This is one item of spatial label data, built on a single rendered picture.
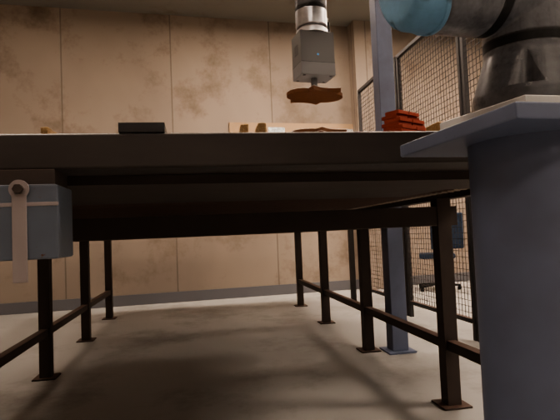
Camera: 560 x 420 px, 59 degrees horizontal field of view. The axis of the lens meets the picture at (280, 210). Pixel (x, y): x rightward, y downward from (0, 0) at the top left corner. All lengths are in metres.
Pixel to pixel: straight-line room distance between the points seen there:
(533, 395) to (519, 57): 0.44
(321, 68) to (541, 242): 0.68
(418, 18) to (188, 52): 5.64
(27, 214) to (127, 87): 5.29
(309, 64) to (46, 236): 0.68
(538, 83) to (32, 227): 0.76
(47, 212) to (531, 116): 0.70
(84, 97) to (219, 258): 2.38
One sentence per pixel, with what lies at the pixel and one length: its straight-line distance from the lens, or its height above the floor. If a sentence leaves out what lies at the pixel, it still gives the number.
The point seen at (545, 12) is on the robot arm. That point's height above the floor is 1.01.
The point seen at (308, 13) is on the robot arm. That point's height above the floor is 1.24.
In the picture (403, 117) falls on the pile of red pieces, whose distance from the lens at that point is 2.08.
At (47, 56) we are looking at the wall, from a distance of 6.32.
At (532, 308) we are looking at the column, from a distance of 0.72.
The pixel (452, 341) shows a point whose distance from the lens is 2.19.
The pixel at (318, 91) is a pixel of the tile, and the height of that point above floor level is 1.05.
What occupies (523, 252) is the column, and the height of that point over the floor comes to 0.70.
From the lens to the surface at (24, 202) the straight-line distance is 0.88.
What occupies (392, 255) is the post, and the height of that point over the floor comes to 0.58.
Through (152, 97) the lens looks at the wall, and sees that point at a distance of 6.09.
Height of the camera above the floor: 0.73
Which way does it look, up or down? 3 degrees up
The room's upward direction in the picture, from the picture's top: 2 degrees counter-clockwise
